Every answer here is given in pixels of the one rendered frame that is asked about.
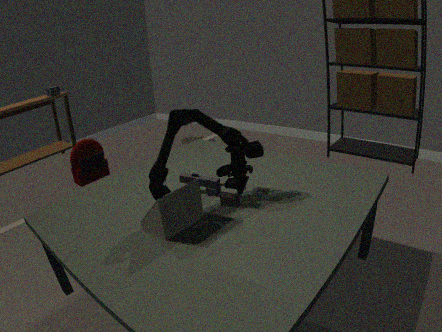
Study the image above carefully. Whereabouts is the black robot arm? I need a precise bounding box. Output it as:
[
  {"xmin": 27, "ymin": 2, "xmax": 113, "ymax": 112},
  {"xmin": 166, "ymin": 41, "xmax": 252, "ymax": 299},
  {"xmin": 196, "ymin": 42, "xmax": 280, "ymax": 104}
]
[{"xmin": 149, "ymin": 109, "xmax": 264, "ymax": 201}]

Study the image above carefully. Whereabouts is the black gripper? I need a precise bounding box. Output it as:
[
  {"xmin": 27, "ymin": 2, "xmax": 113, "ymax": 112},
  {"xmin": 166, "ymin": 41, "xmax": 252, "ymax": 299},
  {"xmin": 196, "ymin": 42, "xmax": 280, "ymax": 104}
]
[{"xmin": 224, "ymin": 161, "xmax": 253, "ymax": 196}]

